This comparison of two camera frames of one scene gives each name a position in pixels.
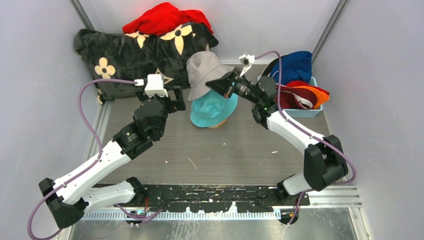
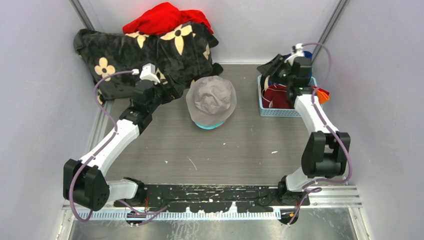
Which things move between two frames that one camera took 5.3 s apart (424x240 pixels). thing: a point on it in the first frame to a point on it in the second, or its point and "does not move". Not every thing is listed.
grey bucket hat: [202, 67] to [210, 100]
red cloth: [164, 17] does not move
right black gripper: [224, 84] to [268, 68]
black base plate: [202, 197] does not move
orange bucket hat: [320, 95] does not move
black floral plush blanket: [115, 61] does not move
